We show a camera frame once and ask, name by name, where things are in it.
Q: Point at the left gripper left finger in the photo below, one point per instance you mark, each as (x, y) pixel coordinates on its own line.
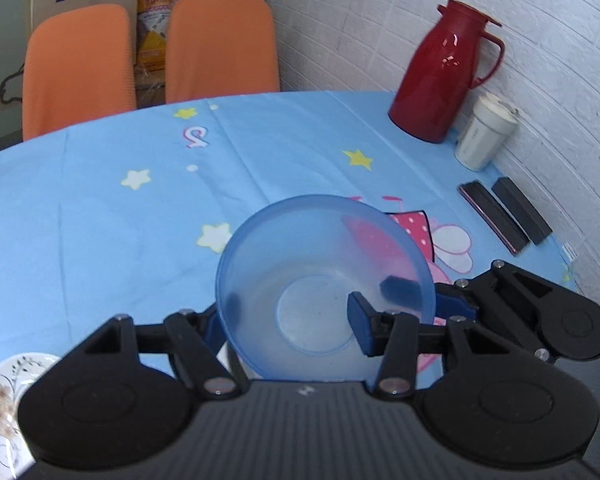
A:
(195, 339)

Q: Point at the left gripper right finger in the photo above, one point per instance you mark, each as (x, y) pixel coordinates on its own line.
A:
(392, 337)

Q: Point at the blue translucent plastic bowl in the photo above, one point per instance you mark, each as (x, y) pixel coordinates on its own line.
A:
(285, 276)

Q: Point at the floral white plate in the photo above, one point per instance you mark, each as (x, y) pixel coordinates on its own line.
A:
(17, 373)

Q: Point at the smartphone with pink edge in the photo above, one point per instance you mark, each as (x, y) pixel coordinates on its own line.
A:
(496, 217)

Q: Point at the black rectangular case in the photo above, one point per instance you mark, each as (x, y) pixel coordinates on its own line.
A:
(523, 211)

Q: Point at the blue cartoon tablecloth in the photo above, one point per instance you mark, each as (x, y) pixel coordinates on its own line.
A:
(128, 214)

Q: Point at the white cream tumbler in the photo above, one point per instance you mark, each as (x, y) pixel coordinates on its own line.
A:
(493, 120)

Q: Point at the red thermos jug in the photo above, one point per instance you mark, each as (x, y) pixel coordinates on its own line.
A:
(442, 71)

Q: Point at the left orange chair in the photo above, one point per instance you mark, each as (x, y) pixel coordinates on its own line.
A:
(78, 68)

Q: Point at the orange chair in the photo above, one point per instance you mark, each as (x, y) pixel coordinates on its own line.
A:
(78, 68)
(220, 48)

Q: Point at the right orange chair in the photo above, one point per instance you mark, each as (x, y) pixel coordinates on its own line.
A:
(220, 48)

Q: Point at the yellow snack bag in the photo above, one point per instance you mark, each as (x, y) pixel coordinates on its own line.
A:
(153, 17)

